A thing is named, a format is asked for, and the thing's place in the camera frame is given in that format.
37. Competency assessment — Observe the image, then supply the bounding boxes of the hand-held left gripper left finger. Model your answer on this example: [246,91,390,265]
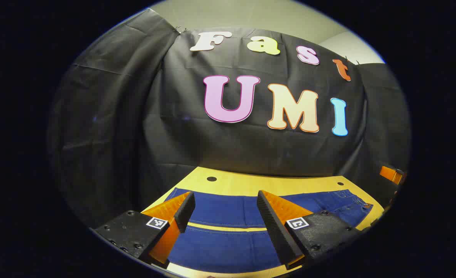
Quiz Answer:
[92,191,196,270]

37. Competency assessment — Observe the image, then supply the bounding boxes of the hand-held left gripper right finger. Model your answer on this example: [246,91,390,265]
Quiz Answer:
[256,190,364,270]

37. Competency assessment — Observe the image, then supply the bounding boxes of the blue denim jeans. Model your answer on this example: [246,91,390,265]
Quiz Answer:
[164,188,374,274]

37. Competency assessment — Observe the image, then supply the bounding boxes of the black backdrop cloth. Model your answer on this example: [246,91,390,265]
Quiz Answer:
[48,8,412,228]

